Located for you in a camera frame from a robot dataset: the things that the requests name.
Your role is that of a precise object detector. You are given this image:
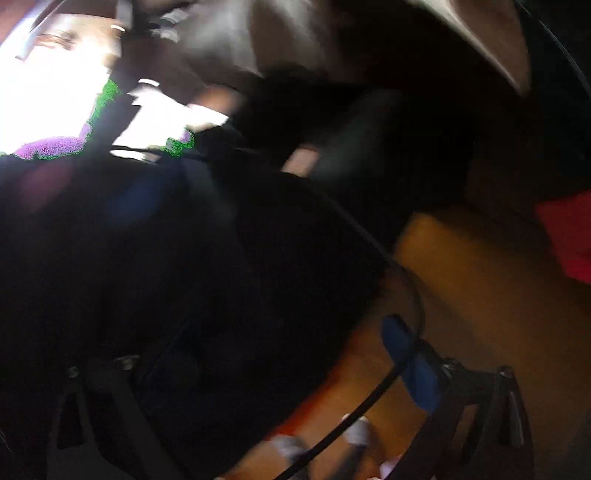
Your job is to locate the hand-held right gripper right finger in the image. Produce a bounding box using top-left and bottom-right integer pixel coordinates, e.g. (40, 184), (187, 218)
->
(381, 315), (536, 480)

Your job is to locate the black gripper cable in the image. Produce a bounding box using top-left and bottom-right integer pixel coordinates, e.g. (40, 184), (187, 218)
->
(272, 194), (426, 480)

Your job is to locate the dark cloth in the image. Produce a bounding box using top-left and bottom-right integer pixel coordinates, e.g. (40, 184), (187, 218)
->
(0, 152), (402, 480)

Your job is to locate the white shoe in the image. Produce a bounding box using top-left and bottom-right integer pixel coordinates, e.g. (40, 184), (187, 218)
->
(272, 434), (310, 463)
(342, 413), (373, 446)

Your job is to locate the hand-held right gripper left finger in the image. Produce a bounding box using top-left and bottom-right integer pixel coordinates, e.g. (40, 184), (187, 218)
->
(46, 355), (185, 480)

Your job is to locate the red garment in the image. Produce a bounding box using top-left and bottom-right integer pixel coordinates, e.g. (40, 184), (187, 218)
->
(534, 191), (591, 283)

